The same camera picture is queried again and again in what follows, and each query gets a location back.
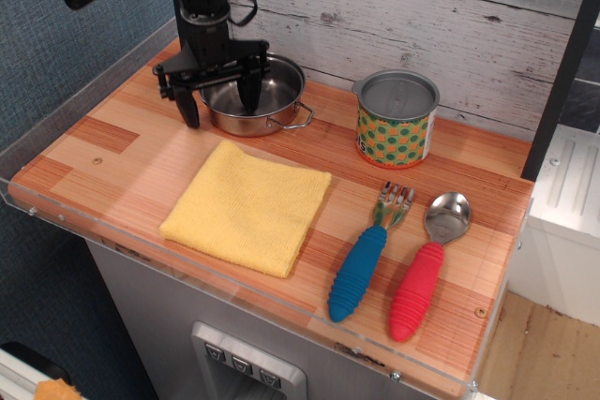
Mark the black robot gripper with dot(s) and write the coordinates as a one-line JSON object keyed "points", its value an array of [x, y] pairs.
{"points": [[209, 56]]}

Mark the stainless steel pot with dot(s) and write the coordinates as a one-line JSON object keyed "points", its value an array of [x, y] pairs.
{"points": [[279, 108]]}

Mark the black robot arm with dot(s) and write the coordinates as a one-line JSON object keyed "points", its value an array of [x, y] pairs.
{"points": [[233, 12]]}

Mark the yellow dish towel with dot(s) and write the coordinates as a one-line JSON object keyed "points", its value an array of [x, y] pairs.
{"points": [[247, 211]]}

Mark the patterned tin can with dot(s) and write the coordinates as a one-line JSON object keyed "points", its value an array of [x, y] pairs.
{"points": [[395, 117]]}

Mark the grey toy fridge cabinet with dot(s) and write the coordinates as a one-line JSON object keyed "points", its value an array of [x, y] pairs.
{"points": [[160, 296]]}

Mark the silver dispenser button panel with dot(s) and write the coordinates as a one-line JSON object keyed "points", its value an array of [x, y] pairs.
{"points": [[233, 369]]}

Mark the orange sponge object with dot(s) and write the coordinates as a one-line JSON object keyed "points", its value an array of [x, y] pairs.
{"points": [[56, 389]]}

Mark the white toy sink unit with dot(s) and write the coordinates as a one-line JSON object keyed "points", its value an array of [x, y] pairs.
{"points": [[556, 263]]}

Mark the clear acrylic guard rail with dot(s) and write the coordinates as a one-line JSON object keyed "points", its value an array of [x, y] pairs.
{"points": [[113, 173]]}

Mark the blue handled fork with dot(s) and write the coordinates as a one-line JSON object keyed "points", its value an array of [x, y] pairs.
{"points": [[354, 276]]}

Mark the red handled spoon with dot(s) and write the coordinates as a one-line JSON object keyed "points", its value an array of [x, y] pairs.
{"points": [[448, 218]]}

